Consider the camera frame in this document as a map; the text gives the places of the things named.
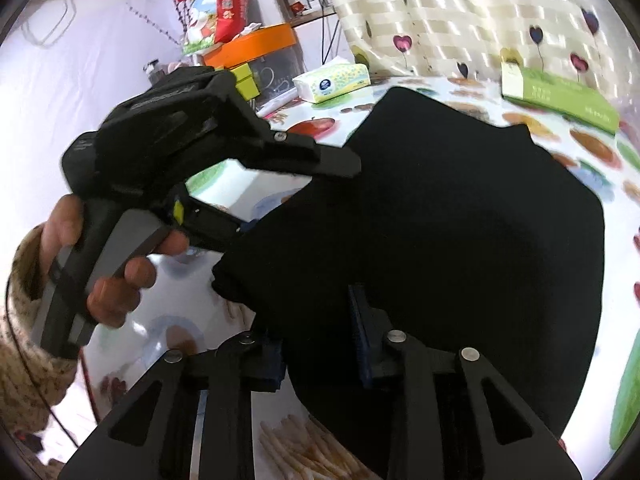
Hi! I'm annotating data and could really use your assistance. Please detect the black pants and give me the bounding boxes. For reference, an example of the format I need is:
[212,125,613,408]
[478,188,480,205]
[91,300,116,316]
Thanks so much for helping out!
[213,88,604,478]

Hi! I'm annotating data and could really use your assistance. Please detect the knitted left sleeve forearm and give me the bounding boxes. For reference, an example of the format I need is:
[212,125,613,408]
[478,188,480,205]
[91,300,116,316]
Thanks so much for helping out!
[1,226,77,432]

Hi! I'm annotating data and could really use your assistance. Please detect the fruit print tablecloth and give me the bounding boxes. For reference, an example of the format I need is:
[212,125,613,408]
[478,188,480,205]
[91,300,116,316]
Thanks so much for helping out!
[34,68,639,479]

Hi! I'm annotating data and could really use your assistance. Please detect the yellow green box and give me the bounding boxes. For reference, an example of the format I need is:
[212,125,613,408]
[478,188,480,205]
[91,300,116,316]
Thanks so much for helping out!
[230,63,260,101]

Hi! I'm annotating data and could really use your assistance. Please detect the dark storage box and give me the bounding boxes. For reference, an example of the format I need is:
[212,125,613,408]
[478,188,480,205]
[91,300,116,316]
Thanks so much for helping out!
[248,46,304,110]

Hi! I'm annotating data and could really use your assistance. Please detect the orange box lid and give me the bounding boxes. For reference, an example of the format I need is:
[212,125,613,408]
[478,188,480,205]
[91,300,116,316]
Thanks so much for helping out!
[203,24,297,70]

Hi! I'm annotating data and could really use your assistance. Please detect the red snack package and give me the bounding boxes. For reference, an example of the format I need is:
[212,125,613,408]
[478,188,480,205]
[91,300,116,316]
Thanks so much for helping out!
[174,0,250,54]

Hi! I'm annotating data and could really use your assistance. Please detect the tissue pack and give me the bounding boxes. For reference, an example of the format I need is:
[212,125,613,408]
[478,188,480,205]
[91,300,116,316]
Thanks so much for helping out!
[293,56,371,104]

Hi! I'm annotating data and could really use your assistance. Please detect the heart pattern curtain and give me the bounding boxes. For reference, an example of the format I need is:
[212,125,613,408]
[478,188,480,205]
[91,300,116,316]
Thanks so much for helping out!
[331,0,639,99]

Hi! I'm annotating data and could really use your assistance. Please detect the green white box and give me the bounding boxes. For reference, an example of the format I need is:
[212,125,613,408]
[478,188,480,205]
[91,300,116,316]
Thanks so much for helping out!
[501,62,620,134]

